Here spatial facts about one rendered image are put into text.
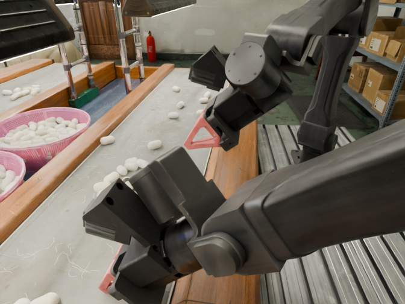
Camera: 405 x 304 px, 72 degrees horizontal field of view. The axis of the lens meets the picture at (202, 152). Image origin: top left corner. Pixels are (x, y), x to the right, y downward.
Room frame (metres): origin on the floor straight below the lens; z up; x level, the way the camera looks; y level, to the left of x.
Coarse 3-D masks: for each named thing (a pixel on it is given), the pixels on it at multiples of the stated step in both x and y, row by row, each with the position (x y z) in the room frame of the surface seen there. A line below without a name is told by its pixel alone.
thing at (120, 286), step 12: (168, 264) 0.20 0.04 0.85; (120, 276) 0.19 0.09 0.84; (168, 276) 0.19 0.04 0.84; (180, 276) 0.19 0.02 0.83; (108, 288) 0.18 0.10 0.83; (120, 288) 0.18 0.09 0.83; (132, 288) 0.19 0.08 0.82; (144, 288) 0.19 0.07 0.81; (156, 288) 0.20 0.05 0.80; (132, 300) 0.18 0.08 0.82; (144, 300) 0.18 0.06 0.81; (156, 300) 0.19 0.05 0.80
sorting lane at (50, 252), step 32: (160, 96) 1.04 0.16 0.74; (192, 96) 1.04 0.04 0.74; (128, 128) 0.75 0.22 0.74; (160, 128) 0.75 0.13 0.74; (96, 160) 0.58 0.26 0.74; (64, 192) 0.45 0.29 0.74; (96, 192) 0.45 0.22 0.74; (32, 224) 0.36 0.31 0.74; (64, 224) 0.36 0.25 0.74; (0, 256) 0.29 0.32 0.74; (32, 256) 0.29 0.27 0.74; (64, 256) 0.29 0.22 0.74; (96, 256) 0.29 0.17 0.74; (0, 288) 0.24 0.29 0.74; (32, 288) 0.24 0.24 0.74; (64, 288) 0.24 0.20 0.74; (96, 288) 0.24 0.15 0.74
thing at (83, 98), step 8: (72, 0) 1.22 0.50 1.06; (80, 16) 1.23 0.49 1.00; (80, 24) 1.22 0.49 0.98; (80, 32) 1.22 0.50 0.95; (80, 40) 1.22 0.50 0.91; (64, 48) 1.08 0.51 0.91; (64, 56) 1.08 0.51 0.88; (88, 56) 1.23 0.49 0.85; (64, 64) 1.07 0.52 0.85; (72, 64) 1.12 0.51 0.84; (88, 64) 1.22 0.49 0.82; (64, 72) 1.08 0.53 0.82; (88, 72) 1.22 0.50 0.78; (72, 80) 1.08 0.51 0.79; (72, 88) 1.08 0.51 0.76; (88, 88) 1.22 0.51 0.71; (96, 88) 1.24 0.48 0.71; (72, 96) 1.07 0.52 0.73; (80, 96) 1.11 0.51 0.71; (88, 96) 1.16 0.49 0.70; (72, 104) 1.06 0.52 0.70; (80, 104) 1.10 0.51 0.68
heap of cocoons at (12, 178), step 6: (0, 168) 0.54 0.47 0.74; (0, 174) 0.52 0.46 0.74; (6, 174) 0.51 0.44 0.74; (12, 174) 0.51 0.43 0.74; (0, 180) 0.51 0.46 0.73; (6, 180) 0.49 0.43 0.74; (12, 180) 0.50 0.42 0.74; (0, 186) 0.48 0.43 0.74; (6, 186) 0.47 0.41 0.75; (0, 192) 0.47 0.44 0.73
